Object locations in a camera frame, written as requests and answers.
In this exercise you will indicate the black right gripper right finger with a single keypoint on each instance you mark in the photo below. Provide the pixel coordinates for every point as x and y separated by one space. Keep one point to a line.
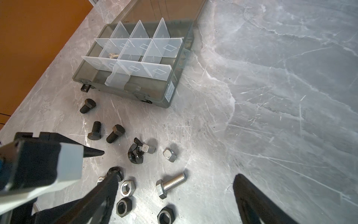
254 206

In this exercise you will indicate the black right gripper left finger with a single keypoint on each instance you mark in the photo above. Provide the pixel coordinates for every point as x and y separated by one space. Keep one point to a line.
96 207

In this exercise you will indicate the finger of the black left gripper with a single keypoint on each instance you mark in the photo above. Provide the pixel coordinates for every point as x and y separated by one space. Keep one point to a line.
56 137

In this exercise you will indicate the brass wing nut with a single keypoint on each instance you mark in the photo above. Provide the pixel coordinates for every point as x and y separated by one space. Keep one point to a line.
113 56

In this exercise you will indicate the black hex nut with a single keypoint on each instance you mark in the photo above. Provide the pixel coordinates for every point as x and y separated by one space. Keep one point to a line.
166 216
124 207

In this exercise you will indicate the silver hex nut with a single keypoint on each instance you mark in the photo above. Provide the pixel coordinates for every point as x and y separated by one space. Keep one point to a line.
100 179
127 188

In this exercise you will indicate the black hex bolt middle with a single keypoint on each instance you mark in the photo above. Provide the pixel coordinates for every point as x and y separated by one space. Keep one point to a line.
95 134

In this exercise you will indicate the black hex bolt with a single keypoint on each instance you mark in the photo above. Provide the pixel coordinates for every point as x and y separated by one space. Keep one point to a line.
95 134
118 131
88 105

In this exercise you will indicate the black hex bolt far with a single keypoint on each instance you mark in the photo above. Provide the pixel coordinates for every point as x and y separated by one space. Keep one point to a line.
88 105

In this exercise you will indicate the black hex bolt near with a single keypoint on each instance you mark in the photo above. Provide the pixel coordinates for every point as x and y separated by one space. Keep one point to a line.
118 131

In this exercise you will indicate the silver hex bolt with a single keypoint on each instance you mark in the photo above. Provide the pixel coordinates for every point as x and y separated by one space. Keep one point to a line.
163 188

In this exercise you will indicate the grey plastic organizer box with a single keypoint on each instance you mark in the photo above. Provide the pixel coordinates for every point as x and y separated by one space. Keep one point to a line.
153 40

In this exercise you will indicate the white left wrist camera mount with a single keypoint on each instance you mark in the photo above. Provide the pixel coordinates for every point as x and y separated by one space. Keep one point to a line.
31 168

